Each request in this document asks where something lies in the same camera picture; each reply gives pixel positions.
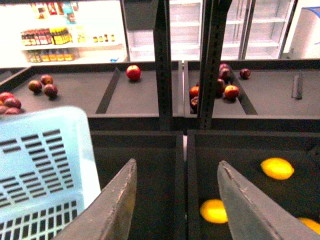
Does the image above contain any yellow lemon corner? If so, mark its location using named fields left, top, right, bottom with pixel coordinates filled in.
left=298, top=217, right=320, bottom=235

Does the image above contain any black shelf post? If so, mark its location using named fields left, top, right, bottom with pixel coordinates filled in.
left=197, top=0, right=232, bottom=130
left=153, top=0, right=173, bottom=131

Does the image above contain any camera right gripper finger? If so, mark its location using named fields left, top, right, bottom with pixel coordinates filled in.
left=217, top=161, right=320, bottom=240

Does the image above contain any black shelf post right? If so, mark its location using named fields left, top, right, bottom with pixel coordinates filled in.
left=197, top=0, right=232, bottom=130

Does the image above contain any light blue plastic basket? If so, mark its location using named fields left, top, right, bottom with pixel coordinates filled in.
left=0, top=106, right=101, bottom=240

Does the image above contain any finger of the camera left gripper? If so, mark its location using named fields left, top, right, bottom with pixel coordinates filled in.
left=54, top=158, right=137, bottom=240

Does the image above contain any red orange apple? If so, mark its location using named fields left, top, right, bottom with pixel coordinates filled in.
left=224, top=85, right=240, bottom=101

